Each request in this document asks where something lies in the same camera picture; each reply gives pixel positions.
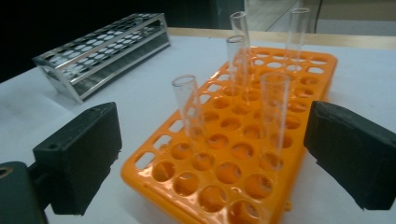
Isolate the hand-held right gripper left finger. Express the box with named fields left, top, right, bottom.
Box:
left=32, top=102, right=123, bottom=217

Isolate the clear test tube rack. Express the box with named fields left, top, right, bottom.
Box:
left=32, top=12, right=172, bottom=105

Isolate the black hanging cable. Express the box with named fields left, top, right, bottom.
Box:
left=315, top=0, right=325, bottom=34

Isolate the white board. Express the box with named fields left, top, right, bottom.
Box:
left=0, top=34, right=396, bottom=224

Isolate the wooden table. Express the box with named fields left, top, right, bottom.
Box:
left=167, top=27, right=396, bottom=51

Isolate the clear glass test tube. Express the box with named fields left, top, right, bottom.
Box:
left=226, top=35, right=250, bottom=98
left=284, top=7, right=311, bottom=69
left=171, top=74, right=217, bottom=172
left=260, top=72, right=292, bottom=172
left=229, top=11, right=252, bottom=52

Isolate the dark cabinet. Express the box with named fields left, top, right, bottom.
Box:
left=214, top=0, right=246, bottom=31

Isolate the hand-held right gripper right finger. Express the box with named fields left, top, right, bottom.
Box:
left=304, top=100, right=396, bottom=211

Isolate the orange plastic test tube rack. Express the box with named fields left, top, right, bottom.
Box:
left=120, top=46, right=339, bottom=224

